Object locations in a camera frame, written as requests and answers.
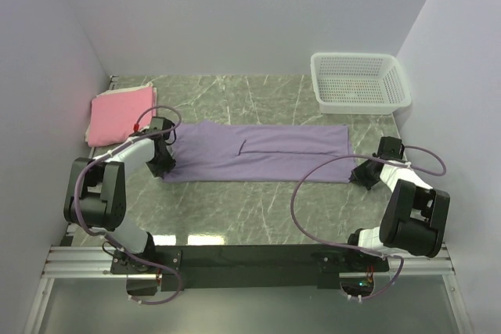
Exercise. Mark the purple t shirt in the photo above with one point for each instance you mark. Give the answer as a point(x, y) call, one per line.
point(209, 151)

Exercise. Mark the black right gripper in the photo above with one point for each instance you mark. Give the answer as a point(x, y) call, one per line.
point(359, 177)

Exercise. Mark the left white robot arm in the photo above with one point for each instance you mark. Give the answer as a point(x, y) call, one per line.
point(100, 190)

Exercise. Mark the folded pink t shirt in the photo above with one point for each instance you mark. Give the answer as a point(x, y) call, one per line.
point(117, 119)

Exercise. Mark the white perforated plastic basket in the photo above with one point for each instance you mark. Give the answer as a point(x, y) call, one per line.
point(359, 83)

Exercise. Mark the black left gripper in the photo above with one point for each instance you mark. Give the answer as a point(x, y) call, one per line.
point(168, 164)

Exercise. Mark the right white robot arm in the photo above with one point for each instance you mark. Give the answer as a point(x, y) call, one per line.
point(416, 214)

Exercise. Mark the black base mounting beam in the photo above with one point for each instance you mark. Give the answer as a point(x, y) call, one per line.
point(212, 278)

